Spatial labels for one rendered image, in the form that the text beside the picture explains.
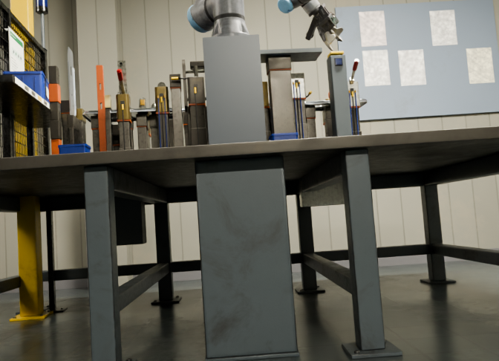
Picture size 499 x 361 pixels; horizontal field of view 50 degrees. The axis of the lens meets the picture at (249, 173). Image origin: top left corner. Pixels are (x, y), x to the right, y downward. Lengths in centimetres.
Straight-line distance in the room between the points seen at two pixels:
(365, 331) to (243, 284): 42
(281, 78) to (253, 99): 48
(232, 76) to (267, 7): 281
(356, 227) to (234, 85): 64
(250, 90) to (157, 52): 275
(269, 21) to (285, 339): 326
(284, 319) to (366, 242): 37
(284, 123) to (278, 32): 237
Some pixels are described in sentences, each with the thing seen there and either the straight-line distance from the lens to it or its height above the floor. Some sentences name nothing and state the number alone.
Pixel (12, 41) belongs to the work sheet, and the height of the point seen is 139.
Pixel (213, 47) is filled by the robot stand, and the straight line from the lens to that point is 192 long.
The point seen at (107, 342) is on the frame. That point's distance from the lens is 182.
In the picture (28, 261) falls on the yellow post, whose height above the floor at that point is 30.
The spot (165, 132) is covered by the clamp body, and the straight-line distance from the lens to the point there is 240.
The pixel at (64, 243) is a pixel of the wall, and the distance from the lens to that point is 454.
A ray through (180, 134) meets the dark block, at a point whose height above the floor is 85.
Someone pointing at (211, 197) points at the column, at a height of 54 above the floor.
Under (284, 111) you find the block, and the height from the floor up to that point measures 90.
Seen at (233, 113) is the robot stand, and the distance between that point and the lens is 186.
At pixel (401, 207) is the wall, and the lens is 453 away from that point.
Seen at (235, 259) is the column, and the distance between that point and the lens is 178.
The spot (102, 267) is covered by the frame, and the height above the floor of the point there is 33.
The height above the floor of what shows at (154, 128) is 92.
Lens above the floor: 46
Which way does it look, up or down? 5 degrees up
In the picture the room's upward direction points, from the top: 4 degrees counter-clockwise
